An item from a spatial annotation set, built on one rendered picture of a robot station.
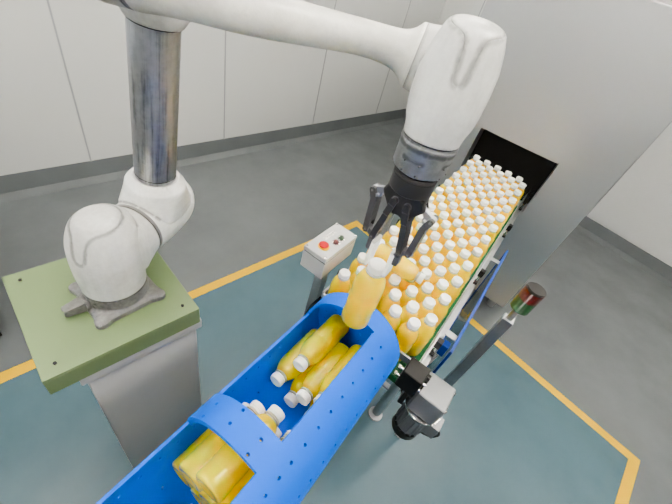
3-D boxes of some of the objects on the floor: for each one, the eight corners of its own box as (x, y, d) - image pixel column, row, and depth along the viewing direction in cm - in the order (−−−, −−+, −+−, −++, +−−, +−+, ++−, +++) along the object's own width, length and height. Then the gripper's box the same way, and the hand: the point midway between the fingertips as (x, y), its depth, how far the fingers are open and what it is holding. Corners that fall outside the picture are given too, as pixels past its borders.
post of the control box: (285, 379, 203) (319, 258, 136) (289, 374, 205) (325, 254, 138) (290, 384, 201) (327, 264, 134) (294, 379, 204) (333, 259, 137)
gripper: (364, 152, 58) (334, 254, 74) (454, 202, 53) (401, 300, 69) (386, 141, 63) (354, 239, 79) (471, 185, 58) (418, 280, 74)
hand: (381, 256), depth 71 cm, fingers closed on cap, 4 cm apart
